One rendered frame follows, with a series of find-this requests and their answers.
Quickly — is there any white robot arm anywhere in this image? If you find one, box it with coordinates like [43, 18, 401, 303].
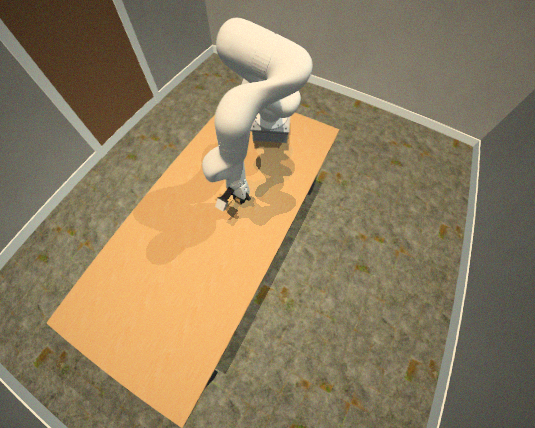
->
[202, 18, 312, 211]

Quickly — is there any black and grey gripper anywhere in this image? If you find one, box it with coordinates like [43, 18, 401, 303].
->
[226, 181, 251, 205]

